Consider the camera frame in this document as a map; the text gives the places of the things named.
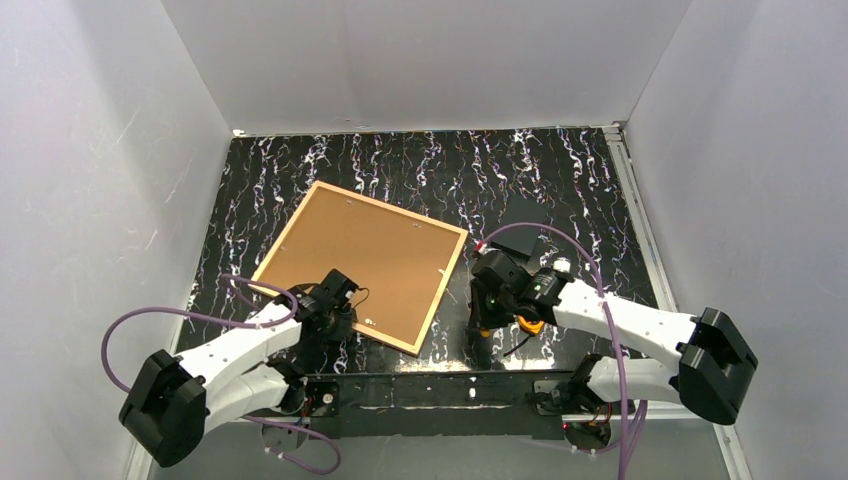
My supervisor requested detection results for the wooden photo frame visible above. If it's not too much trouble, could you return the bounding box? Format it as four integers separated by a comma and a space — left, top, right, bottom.
252, 181, 468, 356

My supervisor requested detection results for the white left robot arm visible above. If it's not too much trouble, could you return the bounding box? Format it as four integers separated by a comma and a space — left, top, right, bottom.
101, 269, 360, 468

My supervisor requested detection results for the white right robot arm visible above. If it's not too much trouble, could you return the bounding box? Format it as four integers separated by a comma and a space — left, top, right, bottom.
469, 249, 759, 425

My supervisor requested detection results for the yellow tape measure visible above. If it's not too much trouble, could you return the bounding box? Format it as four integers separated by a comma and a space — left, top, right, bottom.
517, 316, 545, 336

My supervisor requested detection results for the white plastic pipe fitting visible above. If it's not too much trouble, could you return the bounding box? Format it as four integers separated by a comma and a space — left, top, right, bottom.
551, 257, 572, 273

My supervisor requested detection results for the black flat box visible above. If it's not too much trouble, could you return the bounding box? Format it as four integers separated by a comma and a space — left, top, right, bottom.
490, 196, 549, 260

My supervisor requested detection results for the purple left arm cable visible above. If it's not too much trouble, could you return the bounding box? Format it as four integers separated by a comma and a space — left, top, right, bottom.
100, 273, 343, 476

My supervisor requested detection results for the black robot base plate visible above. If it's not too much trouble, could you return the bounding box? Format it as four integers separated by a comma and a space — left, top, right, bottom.
266, 370, 621, 443

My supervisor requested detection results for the aluminium rail right side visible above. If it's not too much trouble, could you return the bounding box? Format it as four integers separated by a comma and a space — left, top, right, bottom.
601, 124, 678, 312

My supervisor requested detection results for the aluminium rail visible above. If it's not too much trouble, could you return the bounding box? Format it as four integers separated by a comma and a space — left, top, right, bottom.
601, 124, 678, 312
125, 416, 750, 479

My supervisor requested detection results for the aluminium rail front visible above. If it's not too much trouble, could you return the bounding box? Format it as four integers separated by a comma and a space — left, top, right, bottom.
125, 416, 750, 479

